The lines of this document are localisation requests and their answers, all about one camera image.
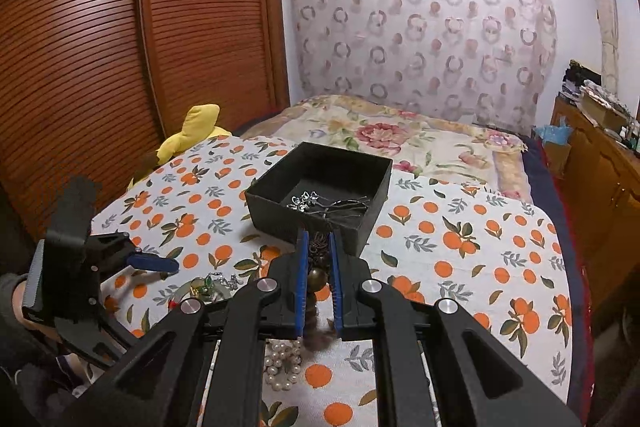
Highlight floral bed quilt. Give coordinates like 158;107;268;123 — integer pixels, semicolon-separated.
242;95;532;202

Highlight black jewelry box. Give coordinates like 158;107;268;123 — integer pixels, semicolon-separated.
245;142;392;257

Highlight navy bed sheet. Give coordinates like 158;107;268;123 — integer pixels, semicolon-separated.
521;136;594;424

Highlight silver hairpins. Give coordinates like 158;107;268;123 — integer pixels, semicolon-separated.
285;191;370;219

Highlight yellow plush toy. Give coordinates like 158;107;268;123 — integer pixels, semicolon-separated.
127;104;231;190

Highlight silver brooch ornament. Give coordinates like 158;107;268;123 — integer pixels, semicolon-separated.
196;272;240;300

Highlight pink circle pattern curtain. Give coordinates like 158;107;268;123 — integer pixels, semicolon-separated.
291;0;556;133

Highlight brown wooden bead bracelet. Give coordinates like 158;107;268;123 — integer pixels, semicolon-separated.
301;231;338;353

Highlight brown louvered wardrobe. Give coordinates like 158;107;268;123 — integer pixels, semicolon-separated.
1;0;288;237

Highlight person's left hand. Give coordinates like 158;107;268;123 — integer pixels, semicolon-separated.
12;281;56;337

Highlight stack of folded clothes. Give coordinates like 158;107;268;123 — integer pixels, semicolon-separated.
560;60;601;104

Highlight blue gift bag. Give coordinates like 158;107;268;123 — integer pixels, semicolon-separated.
534;116;573;146

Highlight orange print tablecloth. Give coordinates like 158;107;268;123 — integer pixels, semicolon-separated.
92;138;573;426

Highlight green jade bangle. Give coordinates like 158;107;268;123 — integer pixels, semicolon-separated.
170;277;218;306

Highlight wooden sideboard cabinet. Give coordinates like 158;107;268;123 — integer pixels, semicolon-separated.
551;98;639;311

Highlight white pearl necklace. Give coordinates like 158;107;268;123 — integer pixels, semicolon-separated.
261;338;304;391

